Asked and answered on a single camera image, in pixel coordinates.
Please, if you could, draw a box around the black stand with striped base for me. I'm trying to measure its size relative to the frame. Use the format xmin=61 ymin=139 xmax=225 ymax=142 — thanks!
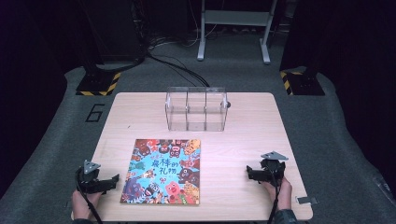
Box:
xmin=278 ymin=0 xmax=326 ymax=97
xmin=75 ymin=0 xmax=122 ymax=97

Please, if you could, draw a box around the colourful cartoon picture book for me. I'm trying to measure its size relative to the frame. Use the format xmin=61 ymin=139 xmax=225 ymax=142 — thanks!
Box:
xmin=120 ymin=138 xmax=202 ymax=206

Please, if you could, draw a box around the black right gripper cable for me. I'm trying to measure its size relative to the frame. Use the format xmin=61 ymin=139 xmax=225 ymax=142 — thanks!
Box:
xmin=266 ymin=161 xmax=284 ymax=224

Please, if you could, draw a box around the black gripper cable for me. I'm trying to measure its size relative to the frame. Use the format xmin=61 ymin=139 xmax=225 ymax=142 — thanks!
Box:
xmin=266 ymin=161 xmax=284 ymax=224
xmin=76 ymin=176 xmax=105 ymax=224

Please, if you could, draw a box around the white metal table frame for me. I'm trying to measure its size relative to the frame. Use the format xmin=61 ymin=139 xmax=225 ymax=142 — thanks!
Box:
xmin=196 ymin=0 xmax=279 ymax=65

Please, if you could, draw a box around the clear acrylic divided organizer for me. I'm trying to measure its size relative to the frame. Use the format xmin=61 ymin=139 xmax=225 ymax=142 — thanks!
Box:
xmin=164 ymin=86 xmax=229 ymax=133

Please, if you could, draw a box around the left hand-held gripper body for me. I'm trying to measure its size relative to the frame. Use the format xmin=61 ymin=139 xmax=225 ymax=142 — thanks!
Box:
xmin=75 ymin=160 xmax=107 ymax=195

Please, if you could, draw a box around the black floor cable bundle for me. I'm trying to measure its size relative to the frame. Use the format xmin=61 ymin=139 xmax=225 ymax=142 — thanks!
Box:
xmin=145 ymin=50 xmax=211 ymax=88

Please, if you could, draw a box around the person's left hand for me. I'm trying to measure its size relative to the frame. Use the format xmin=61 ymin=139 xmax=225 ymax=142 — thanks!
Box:
xmin=71 ymin=189 xmax=105 ymax=220

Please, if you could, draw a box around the person's right hand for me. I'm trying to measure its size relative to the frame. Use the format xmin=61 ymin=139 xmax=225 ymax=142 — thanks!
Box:
xmin=261 ymin=176 xmax=293 ymax=212

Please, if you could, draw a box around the black equipment cabinet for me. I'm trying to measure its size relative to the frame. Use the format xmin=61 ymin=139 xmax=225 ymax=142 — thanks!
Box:
xmin=81 ymin=0 xmax=148 ymax=64

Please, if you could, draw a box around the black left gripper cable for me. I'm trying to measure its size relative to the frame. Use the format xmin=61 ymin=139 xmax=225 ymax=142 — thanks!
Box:
xmin=76 ymin=176 xmax=105 ymax=224

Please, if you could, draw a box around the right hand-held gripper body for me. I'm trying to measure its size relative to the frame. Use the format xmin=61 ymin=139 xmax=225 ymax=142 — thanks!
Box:
xmin=260 ymin=150 xmax=290 ymax=188

